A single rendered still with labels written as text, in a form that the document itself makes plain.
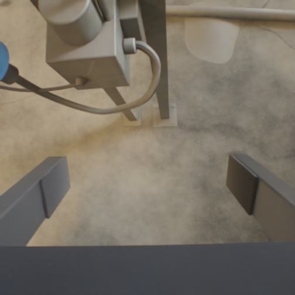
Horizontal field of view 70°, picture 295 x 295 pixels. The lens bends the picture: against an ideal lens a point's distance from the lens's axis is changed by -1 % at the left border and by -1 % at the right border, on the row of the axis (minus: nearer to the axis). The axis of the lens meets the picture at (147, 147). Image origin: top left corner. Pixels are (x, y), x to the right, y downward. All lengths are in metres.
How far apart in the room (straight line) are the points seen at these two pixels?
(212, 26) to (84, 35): 0.88
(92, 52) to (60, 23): 0.04
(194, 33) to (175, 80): 0.23
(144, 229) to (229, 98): 0.65
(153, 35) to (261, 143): 0.71
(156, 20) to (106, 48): 0.12
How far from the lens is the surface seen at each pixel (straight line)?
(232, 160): 0.17
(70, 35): 0.27
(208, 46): 1.06
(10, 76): 0.31
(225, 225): 0.95
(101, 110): 0.37
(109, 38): 0.27
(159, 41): 0.41
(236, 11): 1.13
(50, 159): 0.17
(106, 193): 0.95
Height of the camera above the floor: 0.90
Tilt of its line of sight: 81 degrees down
